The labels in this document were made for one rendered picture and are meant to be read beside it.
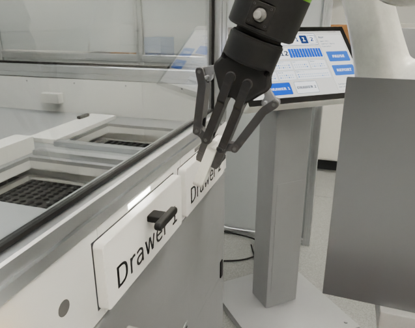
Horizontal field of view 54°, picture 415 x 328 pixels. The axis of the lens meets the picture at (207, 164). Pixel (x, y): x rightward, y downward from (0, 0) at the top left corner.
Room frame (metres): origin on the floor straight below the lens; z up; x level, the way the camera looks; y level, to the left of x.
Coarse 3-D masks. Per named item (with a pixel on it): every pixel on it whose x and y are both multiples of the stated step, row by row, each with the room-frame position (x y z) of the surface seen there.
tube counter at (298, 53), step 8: (288, 48) 1.49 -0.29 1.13; (296, 48) 1.51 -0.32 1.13; (304, 48) 1.52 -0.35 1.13; (312, 48) 1.53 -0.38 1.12; (320, 48) 1.55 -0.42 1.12; (280, 56) 1.46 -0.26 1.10; (288, 56) 1.47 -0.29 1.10; (296, 56) 1.48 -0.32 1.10; (304, 56) 1.50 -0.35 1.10; (312, 56) 1.51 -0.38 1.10; (320, 56) 1.52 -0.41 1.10
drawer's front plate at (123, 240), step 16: (176, 176) 0.74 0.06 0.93; (160, 192) 0.67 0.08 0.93; (176, 192) 0.73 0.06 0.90; (144, 208) 0.60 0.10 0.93; (160, 208) 0.66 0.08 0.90; (128, 224) 0.55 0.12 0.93; (144, 224) 0.60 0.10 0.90; (176, 224) 0.73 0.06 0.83; (96, 240) 0.50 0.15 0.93; (112, 240) 0.51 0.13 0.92; (128, 240) 0.55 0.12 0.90; (144, 240) 0.60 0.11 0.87; (160, 240) 0.66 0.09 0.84; (96, 256) 0.49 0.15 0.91; (112, 256) 0.50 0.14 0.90; (128, 256) 0.54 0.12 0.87; (144, 256) 0.59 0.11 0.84; (96, 272) 0.49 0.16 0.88; (112, 272) 0.50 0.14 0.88; (128, 272) 0.54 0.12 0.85; (112, 288) 0.50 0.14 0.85; (112, 304) 0.49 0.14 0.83
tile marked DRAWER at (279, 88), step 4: (272, 84) 1.36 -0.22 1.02; (276, 84) 1.37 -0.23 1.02; (280, 84) 1.37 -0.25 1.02; (284, 84) 1.38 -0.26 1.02; (288, 84) 1.39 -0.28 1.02; (272, 88) 1.35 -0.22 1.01; (276, 88) 1.36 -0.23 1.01; (280, 88) 1.36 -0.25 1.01; (284, 88) 1.37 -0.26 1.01; (288, 88) 1.37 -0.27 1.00; (276, 92) 1.35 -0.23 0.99; (280, 92) 1.35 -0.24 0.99; (284, 92) 1.36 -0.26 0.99; (288, 92) 1.36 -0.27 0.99; (292, 92) 1.37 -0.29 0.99
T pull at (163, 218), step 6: (156, 210) 0.63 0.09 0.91; (168, 210) 0.63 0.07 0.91; (174, 210) 0.63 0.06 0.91; (150, 216) 0.61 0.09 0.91; (156, 216) 0.61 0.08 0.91; (162, 216) 0.60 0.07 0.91; (168, 216) 0.61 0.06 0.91; (150, 222) 0.61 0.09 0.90; (156, 222) 0.58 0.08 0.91; (162, 222) 0.59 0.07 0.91; (168, 222) 0.60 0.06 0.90; (156, 228) 0.58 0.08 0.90; (162, 228) 0.58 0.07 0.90
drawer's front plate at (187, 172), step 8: (216, 136) 1.04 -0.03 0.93; (192, 160) 0.84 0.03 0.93; (184, 168) 0.79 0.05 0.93; (192, 168) 0.82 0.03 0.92; (184, 176) 0.78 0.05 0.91; (192, 176) 0.82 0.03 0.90; (216, 176) 0.99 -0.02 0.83; (184, 184) 0.78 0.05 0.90; (192, 184) 0.82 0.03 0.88; (208, 184) 0.93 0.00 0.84; (184, 192) 0.78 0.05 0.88; (192, 192) 0.82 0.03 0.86; (200, 192) 0.87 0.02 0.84; (184, 200) 0.78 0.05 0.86; (184, 208) 0.78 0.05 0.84; (192, 208) 0.82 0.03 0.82
